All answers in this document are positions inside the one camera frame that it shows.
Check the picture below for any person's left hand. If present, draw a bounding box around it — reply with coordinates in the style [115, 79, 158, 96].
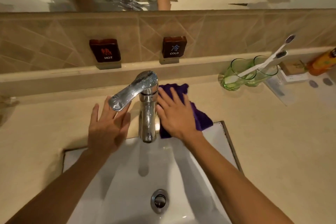
[87, 96, 131, 156]

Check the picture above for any person's right hand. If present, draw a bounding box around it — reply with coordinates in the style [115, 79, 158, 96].
[156, 87, 204, 142]

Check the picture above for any purple cleaning cloth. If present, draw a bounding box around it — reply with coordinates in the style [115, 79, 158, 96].
[157, 83, 214, 139]

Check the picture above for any chrome faucet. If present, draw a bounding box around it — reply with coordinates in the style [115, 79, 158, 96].
[108, 71, 160, 144]

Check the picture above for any white rectangular sink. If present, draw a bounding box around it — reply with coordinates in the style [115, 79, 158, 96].
[62, 121, 243, 224]

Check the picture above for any person's right forearm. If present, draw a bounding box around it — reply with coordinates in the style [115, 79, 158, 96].
[181, 133, 294, 224]

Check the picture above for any person's left forearm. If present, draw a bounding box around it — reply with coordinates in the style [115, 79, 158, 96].
[5, 147, 113, 224]

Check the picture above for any chrome sink drain stopper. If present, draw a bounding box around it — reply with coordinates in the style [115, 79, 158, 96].
[150, 189, 168, 214]

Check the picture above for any green glass cup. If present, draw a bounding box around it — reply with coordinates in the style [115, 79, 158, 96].
[220, 58, 257, 91]
[245, 56, 279, 87]

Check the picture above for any brown sign with blue symbol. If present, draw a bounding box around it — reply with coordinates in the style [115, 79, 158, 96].
[162, 36, 187, 58]

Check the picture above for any brown sign with red symbol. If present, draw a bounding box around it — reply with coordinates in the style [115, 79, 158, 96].
[89, 38, 121, 63]

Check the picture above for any white toothbrush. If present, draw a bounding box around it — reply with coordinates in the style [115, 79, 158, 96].
[237, 50, 287, 78]
[258, 35, 296, 69]

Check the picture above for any long clear plastic packet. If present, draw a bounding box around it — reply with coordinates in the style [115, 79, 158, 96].
[265, 75, 288, 107]

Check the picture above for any white soap dish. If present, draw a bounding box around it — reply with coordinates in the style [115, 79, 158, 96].
[278, 68, 309, 84]

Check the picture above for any brown soap box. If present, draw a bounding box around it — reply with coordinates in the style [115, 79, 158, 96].
[281, 60, 306, 76]

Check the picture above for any orange bottle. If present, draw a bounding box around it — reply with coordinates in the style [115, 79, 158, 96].
[307, 47, 336, 76]

